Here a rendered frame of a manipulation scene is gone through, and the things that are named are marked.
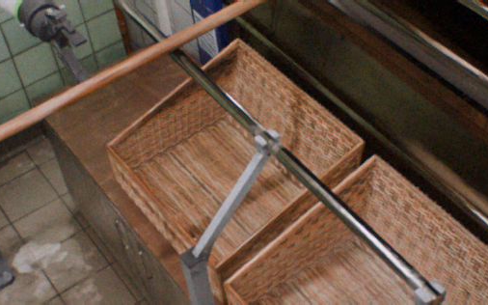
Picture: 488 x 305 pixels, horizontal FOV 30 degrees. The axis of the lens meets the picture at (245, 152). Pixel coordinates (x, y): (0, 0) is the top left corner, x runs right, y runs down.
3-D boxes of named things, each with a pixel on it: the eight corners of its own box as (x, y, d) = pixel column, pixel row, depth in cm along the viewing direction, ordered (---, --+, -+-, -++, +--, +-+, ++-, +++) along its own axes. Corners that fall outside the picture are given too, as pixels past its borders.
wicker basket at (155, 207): (249, 104, 277) (238, 34, 257) (370, 211, 242) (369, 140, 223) (113, 181, 260) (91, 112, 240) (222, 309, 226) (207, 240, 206)
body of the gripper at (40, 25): (55, 1, 213) (73, 19, 207) (64, 29, 219) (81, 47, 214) (26, 13, 210) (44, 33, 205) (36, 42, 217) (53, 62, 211)
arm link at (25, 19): (19, 35, 220) (9, 5, 213) (62, 14, 224) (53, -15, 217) (30, 47, 216) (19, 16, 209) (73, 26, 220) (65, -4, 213)
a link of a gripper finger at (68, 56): (50, 40, 210) (50, 41, 212) (74, 81, 211) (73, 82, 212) (66, 32, 212) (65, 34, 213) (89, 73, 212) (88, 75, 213)
